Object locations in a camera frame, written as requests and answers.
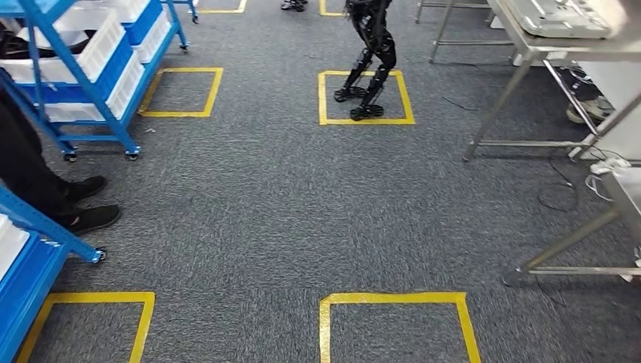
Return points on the blue steel shelf rack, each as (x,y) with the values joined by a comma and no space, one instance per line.
(80,75)
(30,300)

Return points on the stainless steel workbench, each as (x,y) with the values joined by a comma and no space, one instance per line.
(576,271)

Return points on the black humanoid robot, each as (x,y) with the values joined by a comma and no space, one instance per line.
(378,45)

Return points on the black robot feet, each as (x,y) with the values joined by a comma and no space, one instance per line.
(294,5)

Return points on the stainless steel table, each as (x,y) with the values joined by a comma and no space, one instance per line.
(551,47)
(441,35)

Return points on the white plastic bin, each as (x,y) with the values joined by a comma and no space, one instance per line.
(152,37)
(125,7)
(125,85)
(100,45)

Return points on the stamped grey metal panel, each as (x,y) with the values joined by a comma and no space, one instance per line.
(561,17)

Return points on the white cabinet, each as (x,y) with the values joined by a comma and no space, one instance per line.
(621,100)

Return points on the white plastic organizer box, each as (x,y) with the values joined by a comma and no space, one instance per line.
(10,245)

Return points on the black plastic parts pile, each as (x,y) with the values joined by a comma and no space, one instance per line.
(30,42)

